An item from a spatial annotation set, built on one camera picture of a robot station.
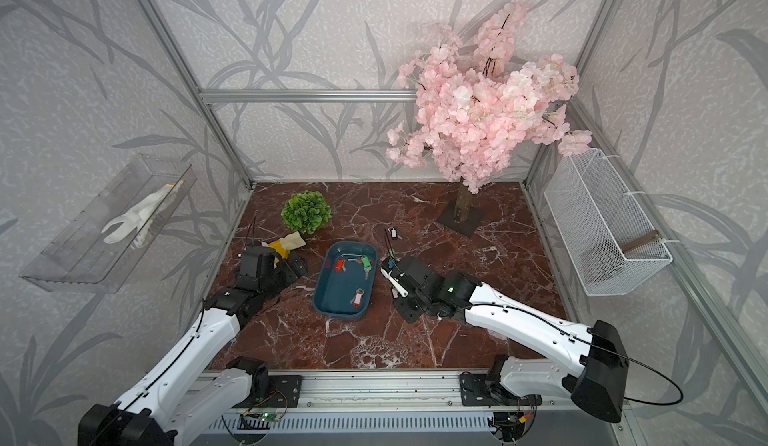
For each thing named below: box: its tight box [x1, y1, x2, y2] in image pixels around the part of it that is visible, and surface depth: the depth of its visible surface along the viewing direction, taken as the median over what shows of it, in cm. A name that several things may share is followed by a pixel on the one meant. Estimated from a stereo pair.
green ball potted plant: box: [281, 190, 332, 235], surface depth 98 cm
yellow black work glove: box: [261, 231, 307, 264], surface depth 104 cm
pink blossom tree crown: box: [385, 1, 593, 194], surface depth 68 cm
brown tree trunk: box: [454, 176, 473, 223], surface depth 104 cm
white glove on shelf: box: [101, 180, 185, 247], surface depth 68 cm
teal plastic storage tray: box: [313, 240, 378, 320], surface depth 95 cm
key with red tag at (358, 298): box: [350, 288, 365, 308], surface depth 91 cm
